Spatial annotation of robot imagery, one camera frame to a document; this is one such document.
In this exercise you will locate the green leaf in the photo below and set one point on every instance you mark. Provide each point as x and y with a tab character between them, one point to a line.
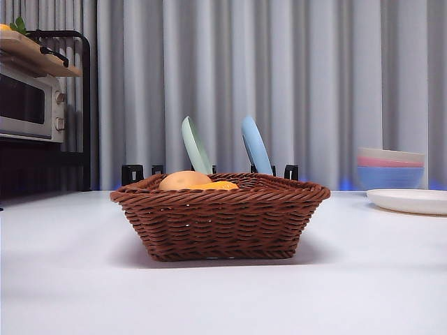
19	25

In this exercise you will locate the brown wicker basket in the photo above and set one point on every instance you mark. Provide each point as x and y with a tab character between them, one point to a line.
220	223

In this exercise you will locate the pink bowl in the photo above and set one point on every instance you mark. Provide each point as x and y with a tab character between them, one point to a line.
384	163

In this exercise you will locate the orange corn cob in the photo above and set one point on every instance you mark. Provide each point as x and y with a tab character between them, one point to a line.
223	186

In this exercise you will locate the silver toaster oven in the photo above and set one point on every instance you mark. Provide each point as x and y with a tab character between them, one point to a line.
21	101

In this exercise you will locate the black dish rack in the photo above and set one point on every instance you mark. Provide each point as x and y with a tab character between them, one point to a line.
131	172

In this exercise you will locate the beige bowl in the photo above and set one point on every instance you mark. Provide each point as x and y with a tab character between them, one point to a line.
391	153

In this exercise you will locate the grey curtain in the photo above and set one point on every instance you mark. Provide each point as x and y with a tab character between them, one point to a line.
314	70

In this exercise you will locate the blue bowl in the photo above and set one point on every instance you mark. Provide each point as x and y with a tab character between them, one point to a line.
391	176

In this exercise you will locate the pale green plate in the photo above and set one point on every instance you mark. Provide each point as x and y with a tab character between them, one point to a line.
195	150

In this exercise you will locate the pale blue plate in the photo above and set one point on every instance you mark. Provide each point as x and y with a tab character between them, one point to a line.
256	146

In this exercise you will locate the tan potato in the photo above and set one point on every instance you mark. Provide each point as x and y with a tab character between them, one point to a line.
183	179

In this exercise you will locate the orange fruit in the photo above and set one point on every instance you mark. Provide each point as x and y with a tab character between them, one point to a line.
4	27

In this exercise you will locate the white flat plate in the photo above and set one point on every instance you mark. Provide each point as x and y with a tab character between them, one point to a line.
408	200

